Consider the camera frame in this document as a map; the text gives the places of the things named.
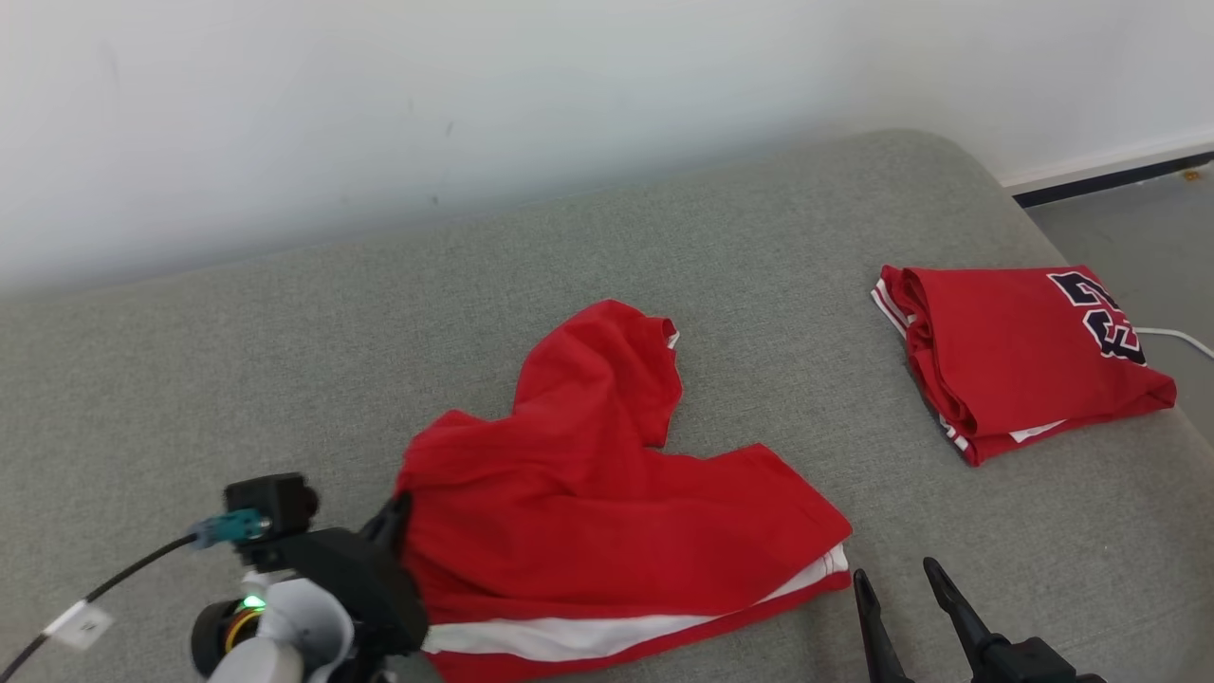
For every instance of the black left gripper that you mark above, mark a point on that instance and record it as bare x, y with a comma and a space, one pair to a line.
370, 598

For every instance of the grey fabric sofa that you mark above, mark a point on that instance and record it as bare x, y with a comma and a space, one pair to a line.
285, 379

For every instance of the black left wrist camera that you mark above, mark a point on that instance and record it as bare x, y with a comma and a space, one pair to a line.
270, 503

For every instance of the red basketball jersey number 23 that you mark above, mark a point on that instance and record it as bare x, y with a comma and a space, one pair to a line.
1005, 351

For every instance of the red shorts white stripe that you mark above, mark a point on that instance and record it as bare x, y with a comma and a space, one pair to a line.
588, 512

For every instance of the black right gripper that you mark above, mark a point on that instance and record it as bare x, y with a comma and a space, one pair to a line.
1029, 664

